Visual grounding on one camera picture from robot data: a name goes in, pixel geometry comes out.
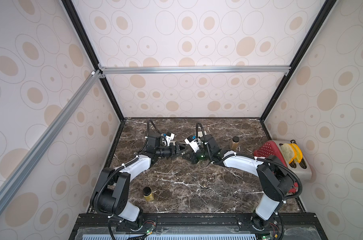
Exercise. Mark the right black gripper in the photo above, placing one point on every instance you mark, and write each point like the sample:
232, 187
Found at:
193, 153

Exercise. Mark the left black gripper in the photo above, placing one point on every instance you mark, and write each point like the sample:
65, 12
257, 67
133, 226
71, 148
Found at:
172, 152

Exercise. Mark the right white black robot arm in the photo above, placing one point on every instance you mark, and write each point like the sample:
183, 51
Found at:
267, 207

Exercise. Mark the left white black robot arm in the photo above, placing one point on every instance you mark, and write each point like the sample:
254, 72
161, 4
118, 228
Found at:
110, 194

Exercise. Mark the brown spice bottle black cap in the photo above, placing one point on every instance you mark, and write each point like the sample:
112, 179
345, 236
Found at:
234, 143

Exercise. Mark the yellow jar black lid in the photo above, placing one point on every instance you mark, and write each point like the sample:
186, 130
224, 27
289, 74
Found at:
148, 194

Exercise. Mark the red perforated rack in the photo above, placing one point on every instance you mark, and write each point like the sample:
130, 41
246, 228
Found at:
277, 180

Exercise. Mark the pale bread slice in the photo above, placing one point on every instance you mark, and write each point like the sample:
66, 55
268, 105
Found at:
288, 153

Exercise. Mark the yellow bread slice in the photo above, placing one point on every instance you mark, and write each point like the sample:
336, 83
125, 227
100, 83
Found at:
298, 155

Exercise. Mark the silver toaster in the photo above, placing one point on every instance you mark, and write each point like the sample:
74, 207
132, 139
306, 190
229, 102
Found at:
302, 170

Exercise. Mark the left diagonal aluminium bar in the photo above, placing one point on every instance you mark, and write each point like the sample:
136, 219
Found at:
30, 160

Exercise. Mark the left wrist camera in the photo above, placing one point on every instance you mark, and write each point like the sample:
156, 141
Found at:
169, 137

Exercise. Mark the horizontal aluminium frame bar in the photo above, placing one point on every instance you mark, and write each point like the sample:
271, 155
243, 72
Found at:
192, 70

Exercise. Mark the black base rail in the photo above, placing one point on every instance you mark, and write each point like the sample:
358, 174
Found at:
283, 226

